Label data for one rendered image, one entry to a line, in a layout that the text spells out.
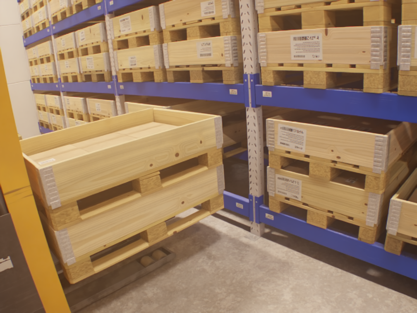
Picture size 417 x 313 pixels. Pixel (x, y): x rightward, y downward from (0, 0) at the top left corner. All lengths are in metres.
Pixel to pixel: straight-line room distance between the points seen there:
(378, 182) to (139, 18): 2.42
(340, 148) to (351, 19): 0.94
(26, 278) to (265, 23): 1.99
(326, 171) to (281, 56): 0.75
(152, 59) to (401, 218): 2.35
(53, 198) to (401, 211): 1.81
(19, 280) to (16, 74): 6.17
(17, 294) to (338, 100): 1.98
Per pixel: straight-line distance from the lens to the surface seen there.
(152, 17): 3.04
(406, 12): 1.80
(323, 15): 1.97
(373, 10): 1.85
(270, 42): 2.15
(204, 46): 2.54
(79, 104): 4.91
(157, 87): 3.10
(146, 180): 1.91
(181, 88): 2.82
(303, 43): 2.02
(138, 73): 3.31
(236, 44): 2.39
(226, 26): 2.38
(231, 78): 2.38
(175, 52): 2.83
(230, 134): 3.57
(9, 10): 7.75
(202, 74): 2.60
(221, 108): 3.43
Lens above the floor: 1.45
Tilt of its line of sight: 19 degrees down
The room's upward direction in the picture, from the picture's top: 5 degrees counter-clockwise
